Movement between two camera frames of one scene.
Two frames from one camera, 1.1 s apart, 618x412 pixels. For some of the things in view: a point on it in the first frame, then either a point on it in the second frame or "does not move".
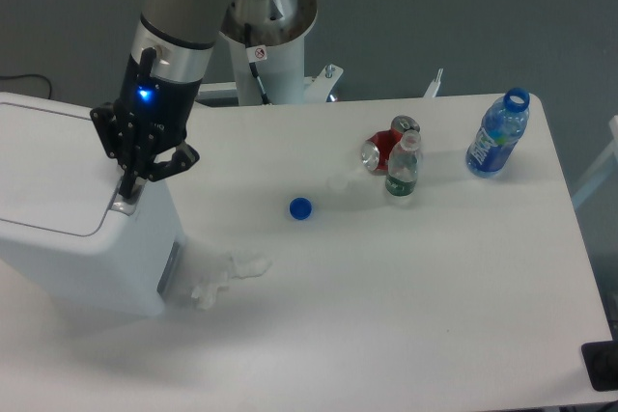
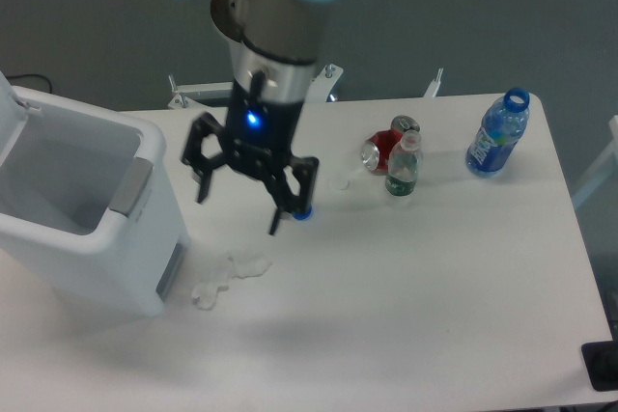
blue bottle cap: (300, 208) does not move
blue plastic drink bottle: (500, 128) does not move
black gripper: (164, 108) -> (261, 134)
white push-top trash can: (66, 233) does not move
